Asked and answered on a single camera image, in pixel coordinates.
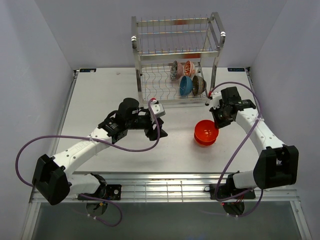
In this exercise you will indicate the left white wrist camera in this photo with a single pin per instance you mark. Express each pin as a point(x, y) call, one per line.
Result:
point(157, 108)

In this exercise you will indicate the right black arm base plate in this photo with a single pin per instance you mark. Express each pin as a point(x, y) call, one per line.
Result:
point(226, 192)

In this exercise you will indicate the right blue table sticker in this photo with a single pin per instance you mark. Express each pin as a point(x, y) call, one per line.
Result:
point(236, 69)

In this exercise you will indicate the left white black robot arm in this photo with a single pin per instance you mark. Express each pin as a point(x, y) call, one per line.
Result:
point(54, 175)

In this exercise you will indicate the blue ceramic bowl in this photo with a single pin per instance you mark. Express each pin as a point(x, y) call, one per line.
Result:
point(186, 86)

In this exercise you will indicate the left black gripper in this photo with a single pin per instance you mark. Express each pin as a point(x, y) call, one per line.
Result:
point(152, 134)

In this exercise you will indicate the blue table sticker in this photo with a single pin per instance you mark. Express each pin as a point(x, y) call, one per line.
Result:
point(87, 70)
point(236, 69)

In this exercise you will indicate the left blue table sticker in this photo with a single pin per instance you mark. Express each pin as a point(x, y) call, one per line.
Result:
point(87, 70)

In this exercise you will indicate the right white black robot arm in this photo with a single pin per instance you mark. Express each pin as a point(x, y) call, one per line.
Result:
point(277, 164)

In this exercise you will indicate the orange plastic bowl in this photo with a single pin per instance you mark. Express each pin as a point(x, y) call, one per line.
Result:
point(205, 125)
point(206, 138)

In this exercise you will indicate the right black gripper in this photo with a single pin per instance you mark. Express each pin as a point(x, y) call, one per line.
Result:
point(218, 124)

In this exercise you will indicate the orange floral white bowl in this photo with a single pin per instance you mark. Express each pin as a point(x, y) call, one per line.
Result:
point(189, 69)

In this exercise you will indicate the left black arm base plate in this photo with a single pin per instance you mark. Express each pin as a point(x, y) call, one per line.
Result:
point(107, 192)

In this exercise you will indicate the brown bowl dark patterned rim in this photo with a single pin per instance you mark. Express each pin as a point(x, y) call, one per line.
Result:
point(199, 85)

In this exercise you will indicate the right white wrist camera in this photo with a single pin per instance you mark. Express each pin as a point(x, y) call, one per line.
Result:
point(213, 101)

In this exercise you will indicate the grey leaf patterned bowl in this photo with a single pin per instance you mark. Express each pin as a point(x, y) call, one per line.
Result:
point(176, 71)

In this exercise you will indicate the stainless steel dish rack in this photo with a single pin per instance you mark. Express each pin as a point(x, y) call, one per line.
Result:
point(157, 43)

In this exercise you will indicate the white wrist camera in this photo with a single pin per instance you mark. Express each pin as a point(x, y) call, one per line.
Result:
point(157, 108)
point(213, 101)

